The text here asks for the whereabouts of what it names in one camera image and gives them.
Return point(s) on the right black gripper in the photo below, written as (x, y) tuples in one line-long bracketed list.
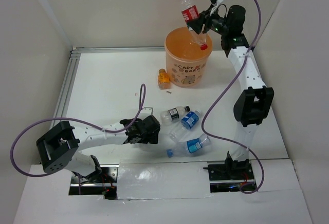
[(196, 24)]

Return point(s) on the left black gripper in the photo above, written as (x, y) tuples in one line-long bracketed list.
[(151, 138)]

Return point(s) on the red label cola bottle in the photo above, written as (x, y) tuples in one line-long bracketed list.
[(191, 16)]

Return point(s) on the blue label bottle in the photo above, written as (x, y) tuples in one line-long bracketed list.
[(189, 148), (185, 125)]

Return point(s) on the small orange juice bottle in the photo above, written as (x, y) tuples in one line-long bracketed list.
[(163, 79)]

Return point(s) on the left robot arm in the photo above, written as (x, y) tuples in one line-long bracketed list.
[(61, 147)]

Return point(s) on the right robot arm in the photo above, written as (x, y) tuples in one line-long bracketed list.
[(255, 100)]

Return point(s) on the orange plastic capybara bin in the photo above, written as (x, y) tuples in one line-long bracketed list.
[(185, 60)]

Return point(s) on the black label bottle lying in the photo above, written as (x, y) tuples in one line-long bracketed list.
[(173, 115)]

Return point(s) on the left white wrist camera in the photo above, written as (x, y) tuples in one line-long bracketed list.
[(145, 112)]

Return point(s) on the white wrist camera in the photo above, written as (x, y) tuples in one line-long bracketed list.
[(215, 5), (145, 112)]

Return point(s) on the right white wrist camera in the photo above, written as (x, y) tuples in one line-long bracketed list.
[(215, 5)]

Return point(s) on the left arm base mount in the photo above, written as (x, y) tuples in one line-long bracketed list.
[(105, 185)]

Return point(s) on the aluminium frame rail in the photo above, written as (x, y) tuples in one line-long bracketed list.
[(71, 71)]

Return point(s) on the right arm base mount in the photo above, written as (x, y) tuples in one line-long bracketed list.
[(231, 176)]

